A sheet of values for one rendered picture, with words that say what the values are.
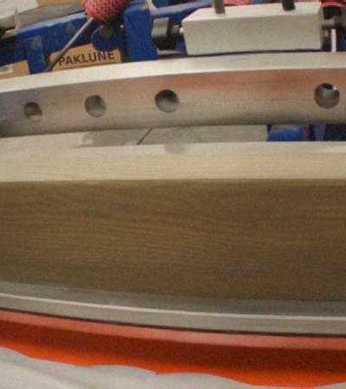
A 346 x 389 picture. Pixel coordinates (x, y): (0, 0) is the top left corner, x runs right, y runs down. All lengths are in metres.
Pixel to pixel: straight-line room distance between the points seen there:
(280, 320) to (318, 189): 0.07
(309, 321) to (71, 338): 0.15
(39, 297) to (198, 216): 0.10
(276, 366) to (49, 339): 0.14
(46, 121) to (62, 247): 0.28
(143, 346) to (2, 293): 0.08
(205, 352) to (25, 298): 0.10
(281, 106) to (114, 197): 0.24
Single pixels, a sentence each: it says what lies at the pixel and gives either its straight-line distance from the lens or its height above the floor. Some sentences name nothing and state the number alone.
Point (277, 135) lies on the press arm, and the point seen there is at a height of 0.92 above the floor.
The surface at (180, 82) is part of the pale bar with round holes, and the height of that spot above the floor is 1.03.
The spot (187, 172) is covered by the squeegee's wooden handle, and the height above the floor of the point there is 1.06.
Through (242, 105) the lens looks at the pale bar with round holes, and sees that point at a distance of 0.51.
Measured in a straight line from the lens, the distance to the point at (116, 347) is 0.35.
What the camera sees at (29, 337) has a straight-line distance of 0.37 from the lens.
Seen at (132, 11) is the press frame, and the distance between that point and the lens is 0.94.
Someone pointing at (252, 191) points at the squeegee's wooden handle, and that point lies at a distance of 0.26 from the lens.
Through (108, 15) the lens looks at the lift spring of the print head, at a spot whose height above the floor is 1.04.
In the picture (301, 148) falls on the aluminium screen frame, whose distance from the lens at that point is 0.46.
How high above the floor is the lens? 1.17
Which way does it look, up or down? 27 degrees down
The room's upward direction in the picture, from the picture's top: 10 degrees counter-clockwise
